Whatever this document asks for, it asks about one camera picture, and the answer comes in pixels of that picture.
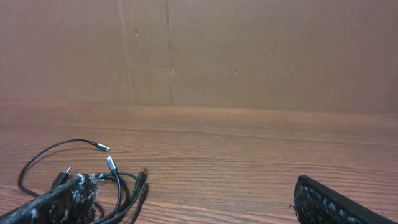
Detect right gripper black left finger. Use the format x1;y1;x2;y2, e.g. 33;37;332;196
1;174;98;224

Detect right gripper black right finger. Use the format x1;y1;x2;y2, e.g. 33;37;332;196
291;175;397;224

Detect black USB-A cable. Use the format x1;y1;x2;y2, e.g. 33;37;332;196
51;166;149;224

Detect thin black cable silver plugs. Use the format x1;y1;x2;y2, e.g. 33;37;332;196
17;139;110;198

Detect black micro USB cable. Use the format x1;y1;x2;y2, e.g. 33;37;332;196
90;174;150;224

